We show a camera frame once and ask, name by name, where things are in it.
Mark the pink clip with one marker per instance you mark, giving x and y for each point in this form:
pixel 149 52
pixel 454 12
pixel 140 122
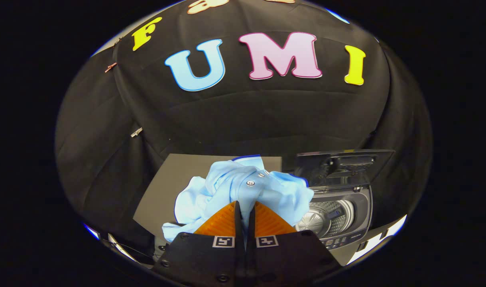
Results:
pixel 110 67

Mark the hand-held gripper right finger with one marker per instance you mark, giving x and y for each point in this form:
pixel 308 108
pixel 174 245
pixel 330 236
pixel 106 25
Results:
pixel 286 259

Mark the silver clip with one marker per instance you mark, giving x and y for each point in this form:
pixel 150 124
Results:
pixel 136 132

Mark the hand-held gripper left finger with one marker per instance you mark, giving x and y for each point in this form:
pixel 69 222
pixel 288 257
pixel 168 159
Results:
pixel 205 259

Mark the grey washing machine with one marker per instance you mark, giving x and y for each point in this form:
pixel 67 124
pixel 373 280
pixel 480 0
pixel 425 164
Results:
pixel 354 207

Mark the black backdrop cloth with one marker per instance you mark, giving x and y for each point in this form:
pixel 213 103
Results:
pixel 266 115

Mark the grey cabinet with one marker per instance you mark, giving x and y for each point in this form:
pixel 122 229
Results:
pixel 171 179

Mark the light blue shirt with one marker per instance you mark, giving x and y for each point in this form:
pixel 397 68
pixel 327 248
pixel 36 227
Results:
pixel 227 187

